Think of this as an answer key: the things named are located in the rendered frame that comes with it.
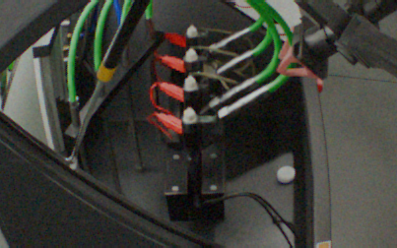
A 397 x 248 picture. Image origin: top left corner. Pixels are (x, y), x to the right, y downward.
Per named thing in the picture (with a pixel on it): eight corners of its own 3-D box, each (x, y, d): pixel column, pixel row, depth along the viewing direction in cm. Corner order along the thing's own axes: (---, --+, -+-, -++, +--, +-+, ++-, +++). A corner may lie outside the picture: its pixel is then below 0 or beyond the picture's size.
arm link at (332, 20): (358, 69, 104) (378, 31, 103) (309, 20, 100) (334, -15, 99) (331, 51, 115) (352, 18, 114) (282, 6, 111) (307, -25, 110)
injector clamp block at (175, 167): (225, 240, 145) (224, 191, 135) (173, 242, 146) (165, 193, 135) (225, 123, 170) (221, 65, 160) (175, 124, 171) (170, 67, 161)
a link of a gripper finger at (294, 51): (262, 71, 121) (298, 50, 114) (267, 39, 125) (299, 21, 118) (293, 94, 123) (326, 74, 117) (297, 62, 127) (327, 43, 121)
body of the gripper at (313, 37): (294, 59, 114) (321, 43, 109) (297, 17, 120) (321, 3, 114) (321, 83, 117) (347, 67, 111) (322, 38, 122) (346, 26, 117)
